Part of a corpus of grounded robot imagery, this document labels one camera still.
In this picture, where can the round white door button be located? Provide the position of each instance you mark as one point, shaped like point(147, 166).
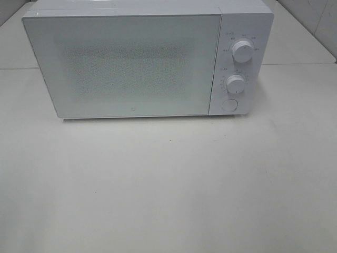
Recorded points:
point(230, 105)

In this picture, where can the white dial knob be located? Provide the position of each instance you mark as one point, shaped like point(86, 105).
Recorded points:
point(242, 50)
point(235, 84)

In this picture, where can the white microwave door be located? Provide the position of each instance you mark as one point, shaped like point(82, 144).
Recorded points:
point(115, 67)

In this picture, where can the white microwave oven body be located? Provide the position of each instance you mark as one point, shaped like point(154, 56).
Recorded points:
point(239, 19)

